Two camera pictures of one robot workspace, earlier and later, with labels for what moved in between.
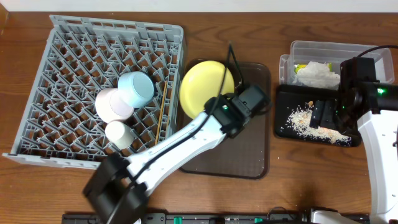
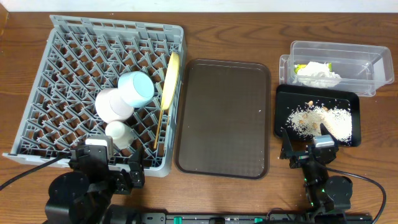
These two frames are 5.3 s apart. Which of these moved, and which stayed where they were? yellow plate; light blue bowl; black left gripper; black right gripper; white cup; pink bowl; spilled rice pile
Moved: black right gripper; black left gripper; yellow plate
Stayed: pink bowl; light blue bowl; white cup; spilled rice pile
